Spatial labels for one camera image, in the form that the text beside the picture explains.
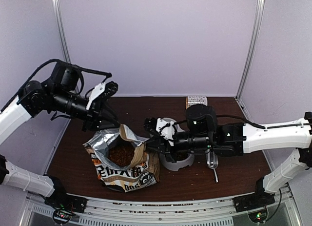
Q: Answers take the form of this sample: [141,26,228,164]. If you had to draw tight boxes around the left aluminium frame post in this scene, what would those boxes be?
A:
[50,0,78,95]

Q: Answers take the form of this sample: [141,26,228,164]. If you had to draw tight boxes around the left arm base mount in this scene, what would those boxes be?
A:
[44,195,87,225]

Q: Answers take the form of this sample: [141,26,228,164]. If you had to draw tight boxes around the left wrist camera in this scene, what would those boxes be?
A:
[86,81,118,110]

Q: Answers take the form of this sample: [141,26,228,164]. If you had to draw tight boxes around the patterned white mug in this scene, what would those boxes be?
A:
[186,96,208,109]

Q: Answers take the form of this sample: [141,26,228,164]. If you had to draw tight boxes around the aluminium frame post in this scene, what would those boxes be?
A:
[50,0,78,95]
[235,0,266,101]

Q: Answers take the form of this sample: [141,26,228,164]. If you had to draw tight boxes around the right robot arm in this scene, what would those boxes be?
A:
[144,104,312,207]

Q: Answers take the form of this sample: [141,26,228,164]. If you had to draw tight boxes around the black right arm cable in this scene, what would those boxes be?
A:
[175,115,312,129]

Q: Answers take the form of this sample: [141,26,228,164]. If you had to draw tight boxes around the right aluminium frame post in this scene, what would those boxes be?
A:
[235,0,266,101]

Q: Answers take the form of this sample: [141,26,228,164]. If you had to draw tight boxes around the grey double pet bowl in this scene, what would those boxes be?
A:
[157,118,195,171]

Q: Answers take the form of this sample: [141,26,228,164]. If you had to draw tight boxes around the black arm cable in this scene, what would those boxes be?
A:
[0,59,113,114]
[175,115,312,129]

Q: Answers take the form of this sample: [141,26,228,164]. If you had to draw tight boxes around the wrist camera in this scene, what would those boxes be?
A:
[86,81,118,110]
[144,118,177,142]

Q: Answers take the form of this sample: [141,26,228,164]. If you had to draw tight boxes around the dog food bag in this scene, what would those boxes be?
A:
[83,124,160,193]

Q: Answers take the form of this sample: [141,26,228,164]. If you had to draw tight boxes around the metal scoop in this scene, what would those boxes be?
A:
[206,151,219,183]

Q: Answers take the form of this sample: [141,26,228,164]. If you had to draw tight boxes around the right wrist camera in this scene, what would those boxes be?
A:
[144,118,177,142]

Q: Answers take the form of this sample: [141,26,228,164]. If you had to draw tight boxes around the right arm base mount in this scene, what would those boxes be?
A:
[233,193,275,224]

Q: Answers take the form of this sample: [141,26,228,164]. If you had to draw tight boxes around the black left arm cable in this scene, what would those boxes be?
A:
[0,59,113,114]

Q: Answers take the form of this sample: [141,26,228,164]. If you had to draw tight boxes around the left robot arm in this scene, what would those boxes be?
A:
[0,59,119,211]

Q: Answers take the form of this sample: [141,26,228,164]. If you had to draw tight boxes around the front aluminium rail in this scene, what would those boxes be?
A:
[24,186,300,226]

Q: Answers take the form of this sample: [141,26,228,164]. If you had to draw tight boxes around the brown dog kibble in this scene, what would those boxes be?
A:
[108,145,135,167]

